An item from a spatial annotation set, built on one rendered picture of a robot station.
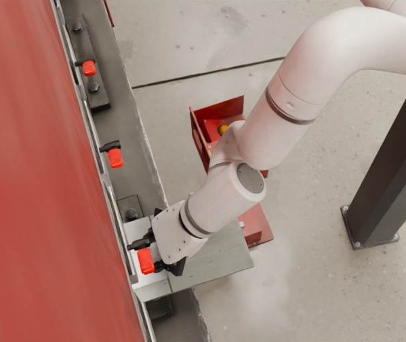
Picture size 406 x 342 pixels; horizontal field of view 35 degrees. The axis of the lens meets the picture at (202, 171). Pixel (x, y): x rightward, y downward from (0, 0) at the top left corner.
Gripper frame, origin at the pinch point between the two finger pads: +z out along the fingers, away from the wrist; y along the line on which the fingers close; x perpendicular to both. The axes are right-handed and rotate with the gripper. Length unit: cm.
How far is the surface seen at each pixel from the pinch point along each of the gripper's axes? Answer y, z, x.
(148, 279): 3.4, 6.2, 1.9
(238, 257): 4.9, -6.2, 17.1
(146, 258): 8.1, -17.9, -16.2
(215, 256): 3.1, -3.3, 13.7
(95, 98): -49, 14, 8
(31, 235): 27, -71, -65
